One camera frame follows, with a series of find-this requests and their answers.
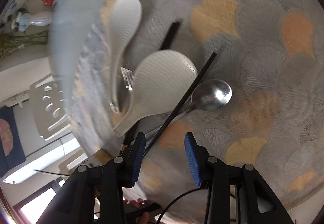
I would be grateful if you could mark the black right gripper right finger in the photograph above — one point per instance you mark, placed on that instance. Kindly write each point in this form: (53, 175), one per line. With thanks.
(255, 201)

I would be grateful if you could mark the white refrigerator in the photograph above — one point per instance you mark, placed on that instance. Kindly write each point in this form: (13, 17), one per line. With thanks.
(42, 162)

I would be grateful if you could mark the person's hand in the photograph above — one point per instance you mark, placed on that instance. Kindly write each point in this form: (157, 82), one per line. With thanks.
(140, 209)

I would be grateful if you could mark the metal fork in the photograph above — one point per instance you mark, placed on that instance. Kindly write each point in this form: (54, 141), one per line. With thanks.
(125, 88)

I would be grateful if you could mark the white ribbed vase flowers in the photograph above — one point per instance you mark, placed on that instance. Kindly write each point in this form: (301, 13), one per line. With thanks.
(19, 18)

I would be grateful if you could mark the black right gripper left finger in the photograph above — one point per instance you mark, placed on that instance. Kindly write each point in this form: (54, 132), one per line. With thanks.
(74, 202)

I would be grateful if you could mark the grey ginkgo-pattern placemat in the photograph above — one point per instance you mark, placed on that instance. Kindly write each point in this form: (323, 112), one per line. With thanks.
(271, 54)

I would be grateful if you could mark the white rice paddle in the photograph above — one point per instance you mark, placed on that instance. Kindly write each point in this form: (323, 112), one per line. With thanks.
(160, 81)
(123, 24)

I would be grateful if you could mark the metal spoon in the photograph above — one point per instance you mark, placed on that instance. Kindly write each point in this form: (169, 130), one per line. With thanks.
(207, 96)

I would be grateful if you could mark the glass vase with stems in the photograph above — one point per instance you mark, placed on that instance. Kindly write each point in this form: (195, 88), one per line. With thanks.
(11, 43)

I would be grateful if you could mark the black chopstick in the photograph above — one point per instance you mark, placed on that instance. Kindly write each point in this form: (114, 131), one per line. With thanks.
(181, 102)
(129, 136)

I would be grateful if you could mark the blue fabric fridge cover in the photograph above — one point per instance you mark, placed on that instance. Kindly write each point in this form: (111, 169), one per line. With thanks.
(11, 150)

